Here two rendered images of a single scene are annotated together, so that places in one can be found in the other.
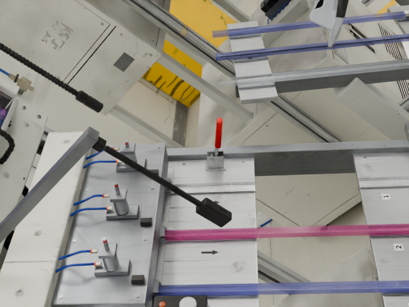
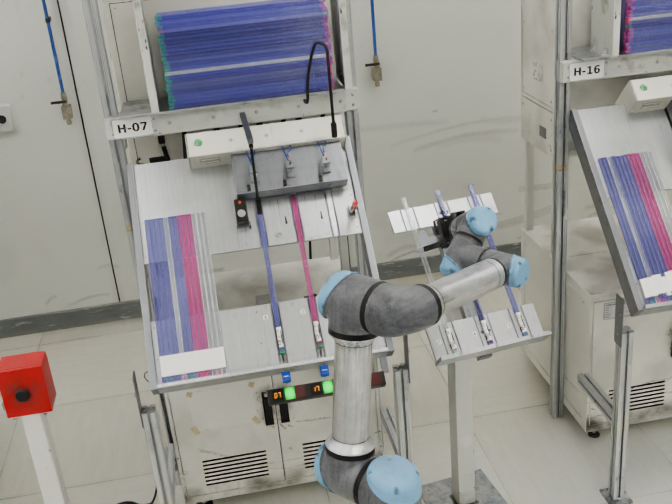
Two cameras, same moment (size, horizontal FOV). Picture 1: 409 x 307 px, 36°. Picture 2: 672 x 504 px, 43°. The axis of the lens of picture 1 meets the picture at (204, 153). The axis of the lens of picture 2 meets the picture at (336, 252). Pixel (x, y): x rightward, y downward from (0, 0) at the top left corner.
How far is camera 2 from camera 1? 195 cm
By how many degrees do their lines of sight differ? 43
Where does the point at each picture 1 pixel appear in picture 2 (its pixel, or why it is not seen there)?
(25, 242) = (260, 131)
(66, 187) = (299, 137)
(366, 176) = not seen: hidden behind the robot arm
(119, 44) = (547, 122)
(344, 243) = (516, 379)
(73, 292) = (238, 162)
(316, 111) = (568, 308)
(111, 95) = (528, 133)
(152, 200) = (301, 182)
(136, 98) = not seen: outside the picture
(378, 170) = not seen: hidden behind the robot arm
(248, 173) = (347, 231)
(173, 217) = (307, 197)
